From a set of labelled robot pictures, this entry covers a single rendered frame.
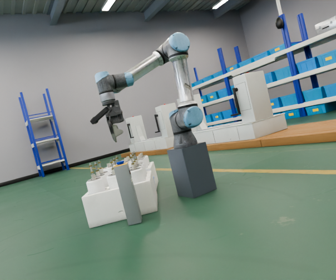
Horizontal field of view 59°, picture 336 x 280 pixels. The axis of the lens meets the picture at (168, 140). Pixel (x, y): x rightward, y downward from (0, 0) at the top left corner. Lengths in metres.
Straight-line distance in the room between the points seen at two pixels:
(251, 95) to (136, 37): 6.42
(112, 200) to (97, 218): 0.13
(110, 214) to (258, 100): 2.29
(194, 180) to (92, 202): 0.59
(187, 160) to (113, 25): 7.77
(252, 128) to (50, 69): 6.08
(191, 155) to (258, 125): 1.77
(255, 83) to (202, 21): 7.63
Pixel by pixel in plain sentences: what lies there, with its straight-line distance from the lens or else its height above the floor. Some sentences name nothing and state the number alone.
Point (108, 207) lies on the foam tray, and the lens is 1.72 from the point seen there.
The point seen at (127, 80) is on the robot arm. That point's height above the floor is 0.73.
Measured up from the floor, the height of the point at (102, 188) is 0.20.
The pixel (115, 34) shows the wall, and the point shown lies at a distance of 9.18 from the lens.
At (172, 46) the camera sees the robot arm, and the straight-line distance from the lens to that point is 1.72.
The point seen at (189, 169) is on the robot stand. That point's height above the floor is 0.17.
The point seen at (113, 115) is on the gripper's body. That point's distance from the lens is 1.54.
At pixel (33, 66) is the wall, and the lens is 8.31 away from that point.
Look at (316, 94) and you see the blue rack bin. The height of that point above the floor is 0.36.
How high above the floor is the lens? 0.45
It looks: 3 degrees down
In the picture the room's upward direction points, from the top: 14 degrees counter-clockwise
